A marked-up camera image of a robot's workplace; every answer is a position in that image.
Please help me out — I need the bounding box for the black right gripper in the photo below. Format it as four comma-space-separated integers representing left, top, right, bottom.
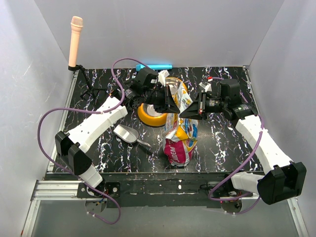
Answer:
179, 90, 227, 120

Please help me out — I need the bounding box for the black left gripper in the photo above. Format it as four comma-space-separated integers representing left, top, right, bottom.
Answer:
143, 84, 180, 114

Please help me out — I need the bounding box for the pink white pet food bag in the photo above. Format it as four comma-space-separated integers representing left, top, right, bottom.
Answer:
162, 83, 199, 167

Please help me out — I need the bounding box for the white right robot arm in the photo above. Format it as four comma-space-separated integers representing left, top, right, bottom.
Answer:
180, 92, 307, 205

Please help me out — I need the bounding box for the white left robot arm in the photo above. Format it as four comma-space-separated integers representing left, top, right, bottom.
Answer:
55, 83, 180, 198

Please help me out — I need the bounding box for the yellow double pet bowl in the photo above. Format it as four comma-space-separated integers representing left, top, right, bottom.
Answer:
137, 77, 188, 127

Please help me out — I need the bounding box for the cyan flashlight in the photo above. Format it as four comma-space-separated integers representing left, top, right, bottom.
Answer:
135, 64, 173, 72

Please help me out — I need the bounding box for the silver metal scoop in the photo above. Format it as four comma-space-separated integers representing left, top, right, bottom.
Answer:
114, 124, 152, 149

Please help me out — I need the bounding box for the pink microphone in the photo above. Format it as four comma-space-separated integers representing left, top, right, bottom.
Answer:
68, 16, 83, 71

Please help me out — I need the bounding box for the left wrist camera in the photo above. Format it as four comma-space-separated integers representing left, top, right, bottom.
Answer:
135, 67, 169, 87

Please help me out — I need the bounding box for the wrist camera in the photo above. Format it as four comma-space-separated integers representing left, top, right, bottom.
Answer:
198, 76, 241, 104
135, 67, 169, 87

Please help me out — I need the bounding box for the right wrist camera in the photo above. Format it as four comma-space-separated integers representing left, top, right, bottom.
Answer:
198, 76, 241, 104

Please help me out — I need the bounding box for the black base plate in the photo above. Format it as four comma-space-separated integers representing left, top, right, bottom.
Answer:
44, 171, 260, 209

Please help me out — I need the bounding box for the aluminium frame rail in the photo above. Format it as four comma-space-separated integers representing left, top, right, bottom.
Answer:
20, 72, 78, 237

